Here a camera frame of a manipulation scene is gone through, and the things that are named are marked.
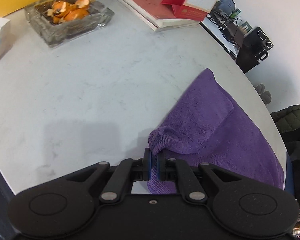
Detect purple microfiber towel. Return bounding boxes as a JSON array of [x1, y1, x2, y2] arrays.
[[148, 69, 285, 189]]

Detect grey plush slippers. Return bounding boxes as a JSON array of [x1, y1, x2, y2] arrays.
[[255, 84, 272, 105]]

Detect olive puffer jacket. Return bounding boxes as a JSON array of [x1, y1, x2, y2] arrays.
[[270, 105, 300, 134]]

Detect dark wooden office desk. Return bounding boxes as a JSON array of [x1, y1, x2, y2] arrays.
[[199, 15, 239, 60]]

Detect black water dispenser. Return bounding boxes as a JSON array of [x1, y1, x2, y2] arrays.
[[236, 27, 274, 74]]

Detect red notebook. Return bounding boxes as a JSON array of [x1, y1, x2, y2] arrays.
[[117, 0, 199, 31]]

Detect blue bag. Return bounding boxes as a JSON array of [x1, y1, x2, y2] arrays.
[[218, 0, 236, 15]]

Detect glass ashtray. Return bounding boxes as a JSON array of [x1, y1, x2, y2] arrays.
[[24, 0, 115, 48]]

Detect orange peels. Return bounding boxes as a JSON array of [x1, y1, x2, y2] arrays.
[[46, 0, 94, 24]]

